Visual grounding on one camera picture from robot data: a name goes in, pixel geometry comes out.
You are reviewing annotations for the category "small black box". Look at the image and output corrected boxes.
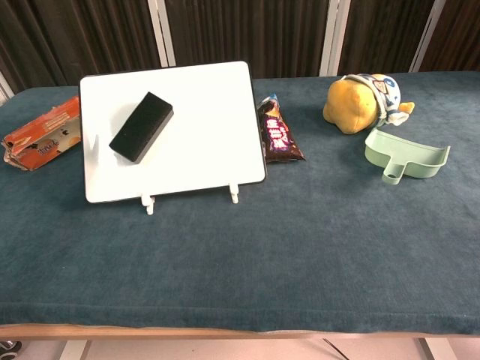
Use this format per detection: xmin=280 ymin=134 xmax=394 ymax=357
xmin=108 ymin=91 xmax=176 ymax=165

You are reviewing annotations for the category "white whiteboard on stand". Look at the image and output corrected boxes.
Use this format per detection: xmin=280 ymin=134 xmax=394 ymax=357
xmin=79 ymin=60 xmax=268 ymax=215

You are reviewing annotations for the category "dark blue table cloth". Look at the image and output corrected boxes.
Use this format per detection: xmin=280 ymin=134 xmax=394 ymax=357
xmin=0 ymin=70 xmax=480 ymax=335

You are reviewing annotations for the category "dark brown snack bag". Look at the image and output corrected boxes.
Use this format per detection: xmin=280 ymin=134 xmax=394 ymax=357
xmin=256 ymin=93 xmax=307 ymax=164

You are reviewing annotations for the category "yellow plush duck toy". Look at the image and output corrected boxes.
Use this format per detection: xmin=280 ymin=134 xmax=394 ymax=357
xmin=322 ymin=73 xmax=416 ymax=136

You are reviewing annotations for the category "mint green plastic dustpan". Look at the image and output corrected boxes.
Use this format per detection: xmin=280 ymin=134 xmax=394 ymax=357
xmin=364 ymin=126 xmax=452 ymax=185

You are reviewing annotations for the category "orange cardboard snack box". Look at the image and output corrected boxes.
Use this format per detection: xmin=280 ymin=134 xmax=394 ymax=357
xmin=1 ymin=95 xmax=83 ymax=173

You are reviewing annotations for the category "black white shoe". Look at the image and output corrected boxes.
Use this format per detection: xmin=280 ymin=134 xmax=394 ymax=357
xmin=0 ymin=339 xmax=23 ymax=358

